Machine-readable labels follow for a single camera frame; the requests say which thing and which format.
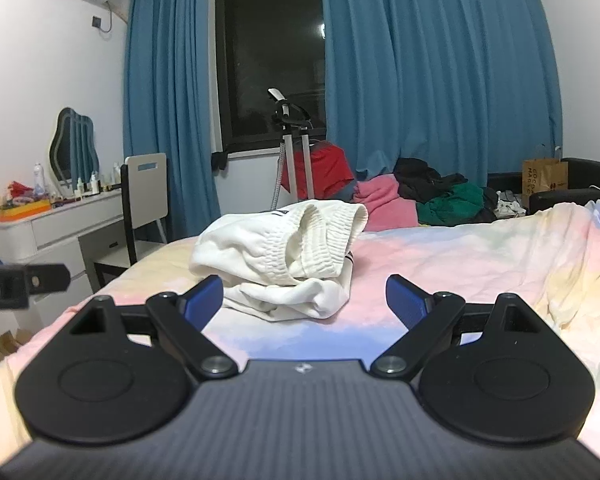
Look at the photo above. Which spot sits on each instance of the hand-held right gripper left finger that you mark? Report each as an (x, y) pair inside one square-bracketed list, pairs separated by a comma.
[(207, 299)]

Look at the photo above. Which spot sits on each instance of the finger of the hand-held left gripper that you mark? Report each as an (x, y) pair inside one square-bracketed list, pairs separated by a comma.
[(50, 278)]

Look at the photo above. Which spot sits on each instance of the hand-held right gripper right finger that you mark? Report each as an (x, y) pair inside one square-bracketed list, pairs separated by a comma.
[(405, 301)]

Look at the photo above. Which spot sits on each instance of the white dressing table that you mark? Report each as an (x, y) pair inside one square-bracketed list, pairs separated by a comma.
[(55, 230)]

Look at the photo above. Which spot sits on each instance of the cardboard box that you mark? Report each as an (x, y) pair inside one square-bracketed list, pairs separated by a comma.
[(10, 345)]

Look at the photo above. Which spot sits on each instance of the orange box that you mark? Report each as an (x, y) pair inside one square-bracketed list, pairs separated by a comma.
[(25, 209)]

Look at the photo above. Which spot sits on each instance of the pastel tie-dye white sweatshirt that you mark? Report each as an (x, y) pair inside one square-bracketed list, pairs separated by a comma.
[(480, 260)]

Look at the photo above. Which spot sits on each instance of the pink cloth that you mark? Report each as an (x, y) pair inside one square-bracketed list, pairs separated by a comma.
[(385, 205)]

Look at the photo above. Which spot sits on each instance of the small white bottle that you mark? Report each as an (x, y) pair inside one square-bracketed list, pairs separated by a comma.
[(94, 185)]

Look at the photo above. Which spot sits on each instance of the green cloth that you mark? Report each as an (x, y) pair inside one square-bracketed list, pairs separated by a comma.
[(455, 205)]

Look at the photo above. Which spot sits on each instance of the black cloth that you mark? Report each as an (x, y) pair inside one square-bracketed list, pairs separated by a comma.
[(420, 180)]

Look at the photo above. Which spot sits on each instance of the blue grey cloth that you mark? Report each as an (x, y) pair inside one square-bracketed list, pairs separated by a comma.
[(347, 191)]

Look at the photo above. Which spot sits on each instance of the wavy black vanity mirror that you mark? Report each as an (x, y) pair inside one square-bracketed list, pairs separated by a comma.
[(72, 145)]

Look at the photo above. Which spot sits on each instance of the white patterned cloth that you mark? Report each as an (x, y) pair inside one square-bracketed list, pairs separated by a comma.
[(510, 205)]

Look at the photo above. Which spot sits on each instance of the red cloth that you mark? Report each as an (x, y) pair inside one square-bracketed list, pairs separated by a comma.
[(330, 170)]

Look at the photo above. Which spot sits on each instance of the brown cardboard tag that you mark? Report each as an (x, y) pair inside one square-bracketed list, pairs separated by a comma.
[(545, 175)]

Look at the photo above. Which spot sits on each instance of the black bin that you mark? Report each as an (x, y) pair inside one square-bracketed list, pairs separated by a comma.
[(585, 180)]

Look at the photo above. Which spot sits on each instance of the blue curtain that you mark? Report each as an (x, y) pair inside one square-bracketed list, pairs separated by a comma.
[(170, 85), (430, 60)]

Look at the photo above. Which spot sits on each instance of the dark window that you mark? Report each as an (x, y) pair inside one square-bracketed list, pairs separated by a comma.
[(265, 60)]

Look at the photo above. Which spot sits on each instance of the black wall socket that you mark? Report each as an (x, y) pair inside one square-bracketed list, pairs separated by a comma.
[(96, 21)]

